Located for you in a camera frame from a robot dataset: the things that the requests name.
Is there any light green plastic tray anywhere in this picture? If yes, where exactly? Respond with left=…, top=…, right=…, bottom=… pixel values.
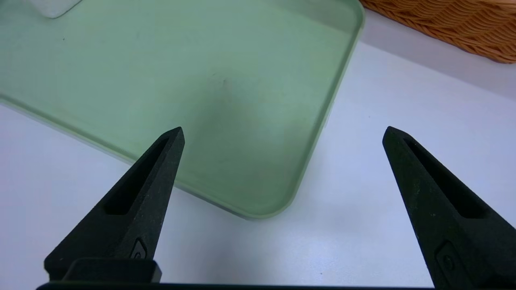
left=0, top=0, right=366, bottom=220

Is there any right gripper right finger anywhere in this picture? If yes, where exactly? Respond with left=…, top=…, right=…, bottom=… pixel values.
left=382, top=126, right=516, bottom=288

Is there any orange wicker basket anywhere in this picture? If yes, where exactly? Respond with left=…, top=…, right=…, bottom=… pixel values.
left=360, top=0, right=516, bottom=64

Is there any white soap bar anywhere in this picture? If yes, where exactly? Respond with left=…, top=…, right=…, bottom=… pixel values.
left=30, top=0, right=83, bottom=19

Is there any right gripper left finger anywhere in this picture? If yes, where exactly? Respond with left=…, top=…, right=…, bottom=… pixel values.
left=44, top=126, right=185, bottom=283

